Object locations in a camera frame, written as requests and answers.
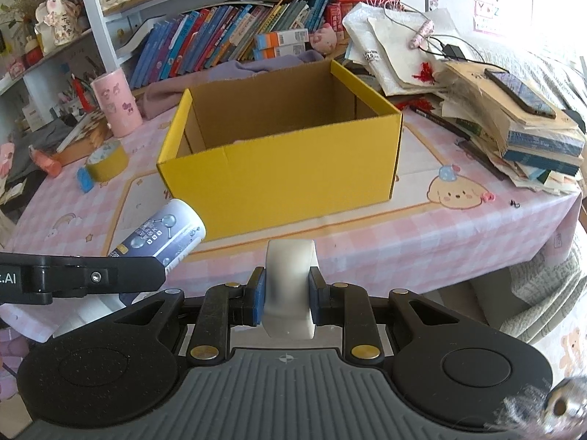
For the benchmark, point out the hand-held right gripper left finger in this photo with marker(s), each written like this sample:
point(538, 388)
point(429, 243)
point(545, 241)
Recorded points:
point(257, 295)

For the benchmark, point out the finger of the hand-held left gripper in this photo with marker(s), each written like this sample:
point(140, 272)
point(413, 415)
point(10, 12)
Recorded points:
point(124, 275)

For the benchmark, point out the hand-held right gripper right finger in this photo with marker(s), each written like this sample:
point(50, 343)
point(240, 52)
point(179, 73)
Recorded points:
point(316, 295)

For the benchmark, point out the white rectangular block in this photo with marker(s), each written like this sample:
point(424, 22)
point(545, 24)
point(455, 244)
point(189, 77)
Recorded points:
point(291, 275)

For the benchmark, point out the white blue printed tube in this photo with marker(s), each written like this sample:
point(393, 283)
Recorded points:
point(160, 229)

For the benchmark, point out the yellow cardboard box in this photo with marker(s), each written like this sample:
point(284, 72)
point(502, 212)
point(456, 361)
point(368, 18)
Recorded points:
point(275, 192)

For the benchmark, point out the pink checked desktop tablecloth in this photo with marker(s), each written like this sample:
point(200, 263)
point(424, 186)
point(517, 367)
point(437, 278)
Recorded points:
point(458, 238)

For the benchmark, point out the purple padded bag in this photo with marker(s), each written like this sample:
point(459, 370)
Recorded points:
point(11, 353)

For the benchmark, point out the small blue packet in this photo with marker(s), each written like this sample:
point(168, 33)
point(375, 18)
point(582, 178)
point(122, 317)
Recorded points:
point(85, 179)

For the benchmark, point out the yellow tape roll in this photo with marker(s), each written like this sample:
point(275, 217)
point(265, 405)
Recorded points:
point(108, 162)

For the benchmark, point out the pink spray bottle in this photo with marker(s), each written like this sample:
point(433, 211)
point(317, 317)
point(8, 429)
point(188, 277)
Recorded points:
point(46, 161)

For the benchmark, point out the wooden chessboard box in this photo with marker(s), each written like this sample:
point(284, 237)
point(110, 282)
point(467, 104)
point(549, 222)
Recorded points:
point(87, 140)

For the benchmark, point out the grey garment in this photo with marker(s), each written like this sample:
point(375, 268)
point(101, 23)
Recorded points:
point(32, 146)

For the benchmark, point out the pink stickered cylinder container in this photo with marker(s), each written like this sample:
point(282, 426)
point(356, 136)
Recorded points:
point(117, 103)

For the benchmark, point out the pen holder with pens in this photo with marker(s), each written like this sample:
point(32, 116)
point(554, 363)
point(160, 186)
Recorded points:
point(71, 101)

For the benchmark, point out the red tassel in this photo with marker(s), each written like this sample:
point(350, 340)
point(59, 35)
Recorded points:
point(80, 94)

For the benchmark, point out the black pen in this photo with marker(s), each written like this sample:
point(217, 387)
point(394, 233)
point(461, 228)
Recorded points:
point(438, 121)

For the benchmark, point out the pink and purple garment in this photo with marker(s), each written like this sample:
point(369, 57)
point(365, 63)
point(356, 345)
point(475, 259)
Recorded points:
point(229, 71)

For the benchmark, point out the grey patterned quilt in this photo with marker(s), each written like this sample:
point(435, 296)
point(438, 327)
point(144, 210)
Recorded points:
point(545, 284)

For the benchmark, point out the red and white doll jar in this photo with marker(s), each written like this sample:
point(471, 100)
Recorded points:
point(33, 51)

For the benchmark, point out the orange and white box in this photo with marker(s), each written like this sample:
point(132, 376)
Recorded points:
point(282, 38)
point(279, 52)

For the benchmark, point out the red knot ornament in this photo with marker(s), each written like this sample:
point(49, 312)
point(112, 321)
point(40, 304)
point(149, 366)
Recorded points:
point(424, 73)

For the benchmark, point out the row of colourful books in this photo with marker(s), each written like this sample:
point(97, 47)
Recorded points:
point(206, 41)

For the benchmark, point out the white plastic bag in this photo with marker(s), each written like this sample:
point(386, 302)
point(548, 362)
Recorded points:
point(394, 55)

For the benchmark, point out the bear print pink cloth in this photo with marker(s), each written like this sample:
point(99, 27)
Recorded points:
point(568, 343)

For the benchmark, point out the pink pig plush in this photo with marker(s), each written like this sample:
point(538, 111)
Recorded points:
point(324, 37)

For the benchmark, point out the stack of old books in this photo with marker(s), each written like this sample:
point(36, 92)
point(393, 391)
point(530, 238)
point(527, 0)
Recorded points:
point(527, 142)

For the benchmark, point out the white bunny figure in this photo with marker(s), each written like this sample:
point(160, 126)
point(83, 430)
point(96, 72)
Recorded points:
point(55, 18)

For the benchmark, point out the white wooden bookshelf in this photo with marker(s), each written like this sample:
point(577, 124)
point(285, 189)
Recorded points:
point(91, 9)

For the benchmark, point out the blurred metal knob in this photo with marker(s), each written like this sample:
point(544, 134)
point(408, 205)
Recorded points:
point(566, 403)

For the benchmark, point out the upright red book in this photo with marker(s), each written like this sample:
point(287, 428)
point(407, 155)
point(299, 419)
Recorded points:
point(339, 20)

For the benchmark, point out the black power adapter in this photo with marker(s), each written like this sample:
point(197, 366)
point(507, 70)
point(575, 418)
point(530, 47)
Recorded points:
point(453, 52)

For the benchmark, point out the pink patterned small charm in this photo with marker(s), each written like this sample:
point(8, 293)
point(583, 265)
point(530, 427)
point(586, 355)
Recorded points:
point(421, 34)

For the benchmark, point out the dark smartphone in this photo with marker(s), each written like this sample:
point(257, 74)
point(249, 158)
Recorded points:
point(520, 91)

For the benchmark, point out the dried flower bouquet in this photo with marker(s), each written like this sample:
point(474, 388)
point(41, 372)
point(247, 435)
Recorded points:
point(23, 2)

